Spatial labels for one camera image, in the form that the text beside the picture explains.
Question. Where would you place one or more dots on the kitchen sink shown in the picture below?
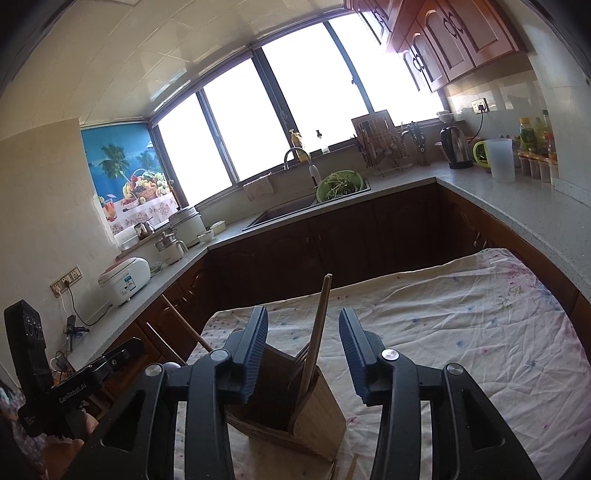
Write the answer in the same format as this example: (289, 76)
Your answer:
(286, 210)

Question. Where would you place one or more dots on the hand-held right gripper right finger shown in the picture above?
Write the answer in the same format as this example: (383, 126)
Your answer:
(358, 355)

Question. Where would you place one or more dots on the green colander with vegetables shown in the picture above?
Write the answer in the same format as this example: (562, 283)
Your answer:
(339, 187)

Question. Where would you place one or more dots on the beige wall outlet strip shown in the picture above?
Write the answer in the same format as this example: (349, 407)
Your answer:
(66, 280)

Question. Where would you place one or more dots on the steel electric kettle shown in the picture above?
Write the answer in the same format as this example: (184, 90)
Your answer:
(456, 147)

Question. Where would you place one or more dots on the grey white electric cooker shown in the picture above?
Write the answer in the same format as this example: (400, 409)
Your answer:
(187, 226)

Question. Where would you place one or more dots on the clear plastic pitcher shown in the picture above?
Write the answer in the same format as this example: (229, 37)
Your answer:
(501, 161)

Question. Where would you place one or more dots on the white bowl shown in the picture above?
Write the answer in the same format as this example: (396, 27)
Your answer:
(217, 227)

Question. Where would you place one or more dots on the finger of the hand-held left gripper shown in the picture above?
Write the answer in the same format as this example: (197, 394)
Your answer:
(120, 355)

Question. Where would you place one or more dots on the chrome kitchen faucet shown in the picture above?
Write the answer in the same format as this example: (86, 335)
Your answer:
(300, 159)

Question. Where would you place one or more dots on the wall socket with plug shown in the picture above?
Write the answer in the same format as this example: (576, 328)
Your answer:
(480, 105)

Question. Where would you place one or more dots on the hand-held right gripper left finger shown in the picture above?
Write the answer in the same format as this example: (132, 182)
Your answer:
(254, 350)

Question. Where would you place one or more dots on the wooden chopstick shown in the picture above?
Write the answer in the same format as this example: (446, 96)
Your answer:
(184, 321)
(164, 341)

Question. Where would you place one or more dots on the wooden lower cabinets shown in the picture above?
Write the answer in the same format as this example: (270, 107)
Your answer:
(346, 244)

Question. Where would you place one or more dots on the wooden slatted utensil holder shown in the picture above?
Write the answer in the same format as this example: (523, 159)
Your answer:
(318, 424)

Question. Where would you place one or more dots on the white floral tablecloth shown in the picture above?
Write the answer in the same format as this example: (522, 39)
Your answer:
(461, 323)

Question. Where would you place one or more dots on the group of condiment bottles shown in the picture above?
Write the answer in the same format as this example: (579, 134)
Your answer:
(538, 147)

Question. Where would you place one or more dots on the grey countertop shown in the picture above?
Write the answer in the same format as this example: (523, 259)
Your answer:
(531, 207)

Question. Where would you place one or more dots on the metal chopstick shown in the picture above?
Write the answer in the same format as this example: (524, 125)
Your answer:
(334, 470)

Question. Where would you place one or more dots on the white dish cloth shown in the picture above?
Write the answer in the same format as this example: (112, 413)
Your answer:
(258, 187)

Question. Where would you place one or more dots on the ridged bamboo chopstick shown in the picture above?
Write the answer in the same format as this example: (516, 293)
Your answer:
(319, 323)

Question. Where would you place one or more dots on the large metal fork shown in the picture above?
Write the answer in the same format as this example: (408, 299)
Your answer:
(302, 364)

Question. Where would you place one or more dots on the dish rack with utensils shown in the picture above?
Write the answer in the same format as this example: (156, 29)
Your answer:
(378, 143)

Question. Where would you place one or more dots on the phone on small tripod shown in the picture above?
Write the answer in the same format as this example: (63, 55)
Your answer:
(74, 332)

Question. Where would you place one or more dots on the knife and scissors stand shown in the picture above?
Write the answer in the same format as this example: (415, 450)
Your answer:
(418, 143)

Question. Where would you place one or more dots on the white rice cooker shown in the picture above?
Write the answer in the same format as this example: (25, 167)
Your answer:
(124, 281)

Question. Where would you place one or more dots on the wooden cabinets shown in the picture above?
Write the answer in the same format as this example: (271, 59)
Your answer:
(346, 244)
(452, 41)

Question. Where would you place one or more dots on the wooden upper cabinets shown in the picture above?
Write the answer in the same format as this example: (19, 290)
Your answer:
(452, 41)

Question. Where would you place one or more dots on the small white electric pot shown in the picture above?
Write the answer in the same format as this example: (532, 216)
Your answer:
(170, 249)

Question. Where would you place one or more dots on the kitchen window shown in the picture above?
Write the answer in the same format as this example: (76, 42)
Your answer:
(300, 92)

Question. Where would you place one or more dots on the yellow soap bottle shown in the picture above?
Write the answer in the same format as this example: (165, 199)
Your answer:
(298, 143)

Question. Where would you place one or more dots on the beach and fruit window blind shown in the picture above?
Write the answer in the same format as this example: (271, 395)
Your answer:
(124, 166)

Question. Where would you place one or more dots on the person's left hand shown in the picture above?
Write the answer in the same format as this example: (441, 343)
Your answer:
(83, 424)

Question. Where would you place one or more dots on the green cup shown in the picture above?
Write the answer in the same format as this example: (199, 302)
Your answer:
(481, 154)

